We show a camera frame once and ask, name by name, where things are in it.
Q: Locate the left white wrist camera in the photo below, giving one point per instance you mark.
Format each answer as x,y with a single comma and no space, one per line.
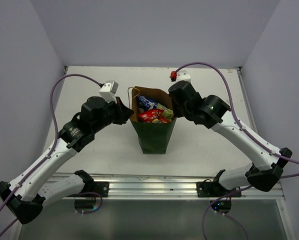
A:
108,91

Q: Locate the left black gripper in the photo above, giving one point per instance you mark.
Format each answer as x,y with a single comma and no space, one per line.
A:
122,111

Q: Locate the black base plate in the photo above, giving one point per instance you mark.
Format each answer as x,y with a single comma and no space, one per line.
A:
210,189
101,187

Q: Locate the green paper bag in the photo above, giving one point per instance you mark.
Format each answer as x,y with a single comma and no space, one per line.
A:
153,138

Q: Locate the blue chips bag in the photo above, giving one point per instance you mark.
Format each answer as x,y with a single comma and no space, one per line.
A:
146,103

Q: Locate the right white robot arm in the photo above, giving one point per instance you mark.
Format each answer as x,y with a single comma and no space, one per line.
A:
265,168

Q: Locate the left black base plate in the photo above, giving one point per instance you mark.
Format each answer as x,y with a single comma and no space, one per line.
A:
101,187

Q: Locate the small green snack packet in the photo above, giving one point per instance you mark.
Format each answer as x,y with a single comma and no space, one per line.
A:
167,113

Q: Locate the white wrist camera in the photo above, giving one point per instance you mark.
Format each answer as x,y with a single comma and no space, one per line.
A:
108,91
181,75

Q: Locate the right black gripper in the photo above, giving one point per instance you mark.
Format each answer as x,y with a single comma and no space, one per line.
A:
176,112

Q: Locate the red snack packet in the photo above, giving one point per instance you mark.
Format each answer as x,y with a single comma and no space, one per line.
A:
153,116

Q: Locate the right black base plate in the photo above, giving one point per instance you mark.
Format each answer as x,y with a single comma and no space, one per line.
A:
210,189

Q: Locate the aluminium mounting rail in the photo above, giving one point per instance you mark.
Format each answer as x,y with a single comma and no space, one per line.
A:
150,187

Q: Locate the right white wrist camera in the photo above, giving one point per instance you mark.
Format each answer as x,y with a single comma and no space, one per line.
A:
181,75

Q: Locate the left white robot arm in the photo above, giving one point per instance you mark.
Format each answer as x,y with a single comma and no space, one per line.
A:
27,195

